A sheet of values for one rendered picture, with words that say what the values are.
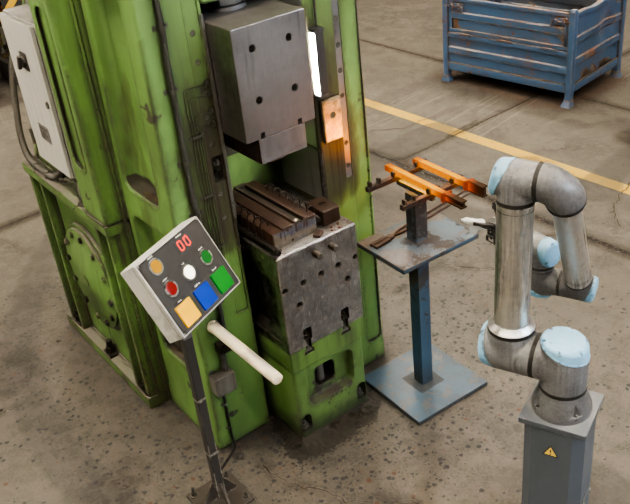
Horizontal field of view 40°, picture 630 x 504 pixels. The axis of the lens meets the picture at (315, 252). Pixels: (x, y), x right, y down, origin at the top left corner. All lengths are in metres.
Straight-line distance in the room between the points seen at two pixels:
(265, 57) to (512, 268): 1.07
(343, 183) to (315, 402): 0.93
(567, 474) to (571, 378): 0.37
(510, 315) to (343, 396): 1.21
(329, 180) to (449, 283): 1.35
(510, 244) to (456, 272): 2.09
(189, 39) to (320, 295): 1.11
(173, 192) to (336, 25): 0.87
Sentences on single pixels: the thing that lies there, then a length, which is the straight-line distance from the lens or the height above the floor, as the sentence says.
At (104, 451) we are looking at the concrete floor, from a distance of 3.90.
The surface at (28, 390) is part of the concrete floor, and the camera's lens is 4.38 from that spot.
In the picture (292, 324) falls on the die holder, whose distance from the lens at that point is 3.33.
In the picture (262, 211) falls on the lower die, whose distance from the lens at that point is 3.33.
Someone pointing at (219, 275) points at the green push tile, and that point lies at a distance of 2.90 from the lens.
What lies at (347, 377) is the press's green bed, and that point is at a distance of 3.74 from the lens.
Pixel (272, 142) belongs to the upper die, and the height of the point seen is 1.34.
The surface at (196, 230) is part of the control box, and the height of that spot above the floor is 1.17.
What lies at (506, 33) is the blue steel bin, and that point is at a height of 0.47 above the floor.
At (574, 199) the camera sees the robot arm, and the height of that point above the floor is 1.36.
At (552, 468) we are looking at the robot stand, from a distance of 3.01.
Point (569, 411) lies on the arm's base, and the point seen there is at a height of 0.65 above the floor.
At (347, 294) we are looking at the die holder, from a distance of 3.45.
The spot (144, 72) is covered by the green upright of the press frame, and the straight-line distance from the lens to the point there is 2.89.
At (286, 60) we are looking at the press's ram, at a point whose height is 1.61.
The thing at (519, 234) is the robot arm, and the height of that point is 1.24.
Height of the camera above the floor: 2.55
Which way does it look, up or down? 31 degrees down
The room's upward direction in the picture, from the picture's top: 7 degrees counter-clockwise
